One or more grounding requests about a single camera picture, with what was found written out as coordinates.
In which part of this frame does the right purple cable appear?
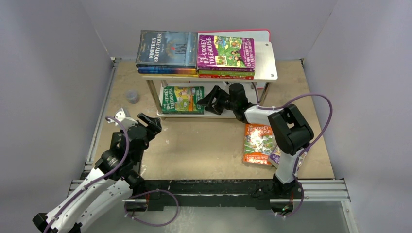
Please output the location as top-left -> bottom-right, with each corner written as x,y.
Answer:
252,82 -> 333,219

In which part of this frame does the Jane Eyre book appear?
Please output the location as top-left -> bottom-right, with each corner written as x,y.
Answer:
137,67 -> 197,75

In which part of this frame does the Nineteen Eighty-Four blue book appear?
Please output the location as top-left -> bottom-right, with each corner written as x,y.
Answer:
135,30 -> 198,68

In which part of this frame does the yellow book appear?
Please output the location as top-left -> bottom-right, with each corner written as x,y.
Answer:
140,74 -> 199,78

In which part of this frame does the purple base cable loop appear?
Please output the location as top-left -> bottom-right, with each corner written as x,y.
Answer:
124,189 -> 180,228

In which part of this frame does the black Moon Sixpence book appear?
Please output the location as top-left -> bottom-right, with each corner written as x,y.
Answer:
106,132 -> 147,178

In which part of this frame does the orange Treehouse book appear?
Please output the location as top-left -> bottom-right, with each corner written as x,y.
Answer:
242,124 -> 276,166

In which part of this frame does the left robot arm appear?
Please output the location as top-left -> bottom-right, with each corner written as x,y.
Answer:
33,109 -> 162,233

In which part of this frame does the black aluminium base frame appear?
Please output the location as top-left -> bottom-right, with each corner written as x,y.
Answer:
85,179 -> 349,216

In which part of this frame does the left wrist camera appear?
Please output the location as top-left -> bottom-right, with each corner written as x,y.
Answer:
105,108 -> 138,130

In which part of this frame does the small clear plastic cup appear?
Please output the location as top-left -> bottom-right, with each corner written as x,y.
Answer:
125,90 -> 139,104

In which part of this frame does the white two-tier metal shelf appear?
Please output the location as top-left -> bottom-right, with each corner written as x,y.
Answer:
142,41 -> 278,119

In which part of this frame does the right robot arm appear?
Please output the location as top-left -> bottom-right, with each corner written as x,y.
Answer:
197,83 -> 314,198

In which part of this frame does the dark green Treehouse book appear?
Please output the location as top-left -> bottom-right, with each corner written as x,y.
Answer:
162,86 -> 205,115

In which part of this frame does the purple Treehouse book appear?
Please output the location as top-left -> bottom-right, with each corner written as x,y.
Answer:
268,145 -> 281,168

